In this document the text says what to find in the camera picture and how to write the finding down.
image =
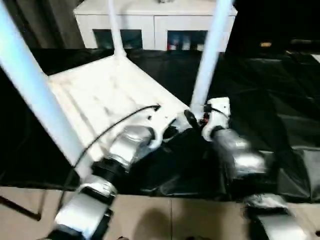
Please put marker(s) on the white sideboard with glass doors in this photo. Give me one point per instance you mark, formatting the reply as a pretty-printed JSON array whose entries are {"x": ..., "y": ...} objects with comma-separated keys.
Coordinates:
[{"x": 140, "y": 22}]

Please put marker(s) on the black plastic cover mat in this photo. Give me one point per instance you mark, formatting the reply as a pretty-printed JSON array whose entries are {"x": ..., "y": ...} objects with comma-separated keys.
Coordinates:
[{"x": 275, "y": 100}]

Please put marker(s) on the dark robot body part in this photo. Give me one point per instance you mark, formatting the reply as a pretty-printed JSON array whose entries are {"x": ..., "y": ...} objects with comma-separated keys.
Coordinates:
[{"x": 122, "y": 238}]

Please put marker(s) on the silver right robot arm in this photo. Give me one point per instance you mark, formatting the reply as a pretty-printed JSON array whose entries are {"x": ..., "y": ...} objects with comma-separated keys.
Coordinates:
[{"x": 237, "y": 150}]

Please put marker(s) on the small tan box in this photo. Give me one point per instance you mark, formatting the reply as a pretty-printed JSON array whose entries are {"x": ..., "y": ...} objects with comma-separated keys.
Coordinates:
[{"x": 265, "y": 44}]

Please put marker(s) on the white plastic table top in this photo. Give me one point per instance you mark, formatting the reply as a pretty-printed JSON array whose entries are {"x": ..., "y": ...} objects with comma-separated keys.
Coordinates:
[{"x": 100, "y": 87}]

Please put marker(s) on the white flat board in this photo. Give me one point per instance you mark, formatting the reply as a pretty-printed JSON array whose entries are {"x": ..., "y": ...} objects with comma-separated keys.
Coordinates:
[{"x": 317, "y": 58}]

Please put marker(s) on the white plastic table leg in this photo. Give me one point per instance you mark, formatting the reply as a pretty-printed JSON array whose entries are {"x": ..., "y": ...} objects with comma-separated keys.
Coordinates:
[
  {"x": 210, "y": 50},
  {"x": 30, "y": 75},
  {"x": 117, "y": 30}
]

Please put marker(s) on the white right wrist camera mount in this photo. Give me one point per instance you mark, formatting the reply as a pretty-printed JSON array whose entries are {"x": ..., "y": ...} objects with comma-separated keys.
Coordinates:
[{"x": 217, "y": 117}]

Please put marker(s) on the black tripod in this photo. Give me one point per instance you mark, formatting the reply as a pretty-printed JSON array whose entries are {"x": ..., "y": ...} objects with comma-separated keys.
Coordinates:
[{"x": 20, "y": 208}]

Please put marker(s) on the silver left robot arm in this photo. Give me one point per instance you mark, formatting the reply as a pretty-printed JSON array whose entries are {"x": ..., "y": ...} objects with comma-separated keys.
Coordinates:
[{"x": 130, "y": 140}]

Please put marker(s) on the grey curtain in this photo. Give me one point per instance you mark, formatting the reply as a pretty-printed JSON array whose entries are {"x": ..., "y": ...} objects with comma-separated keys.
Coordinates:
[{"x": 50, "y": 25}]

